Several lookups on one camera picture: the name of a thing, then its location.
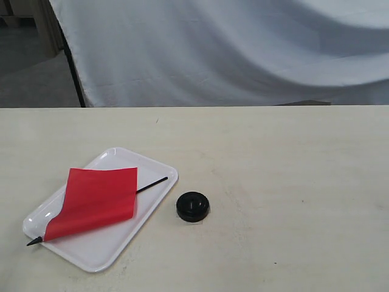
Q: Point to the beige wooden furniture in background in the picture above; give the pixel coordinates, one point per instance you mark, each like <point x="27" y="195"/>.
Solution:
<point x="41" y="12"/>

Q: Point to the black backdrop stand pole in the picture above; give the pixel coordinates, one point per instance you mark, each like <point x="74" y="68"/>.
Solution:
<point x="71" y="65"/>

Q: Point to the black round flag base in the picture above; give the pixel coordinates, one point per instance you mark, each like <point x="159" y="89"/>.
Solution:
<point x="192" y="207"/>

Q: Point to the white backdrop cloth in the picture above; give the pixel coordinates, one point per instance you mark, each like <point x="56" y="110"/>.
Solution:
<point x="228" y="53"/>

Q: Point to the red flag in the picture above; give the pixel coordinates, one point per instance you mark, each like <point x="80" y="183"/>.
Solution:
<point x="93" y="199"/>

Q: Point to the white rectangular plastic tray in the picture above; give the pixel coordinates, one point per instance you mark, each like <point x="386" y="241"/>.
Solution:
<point x="94" y="251"/>

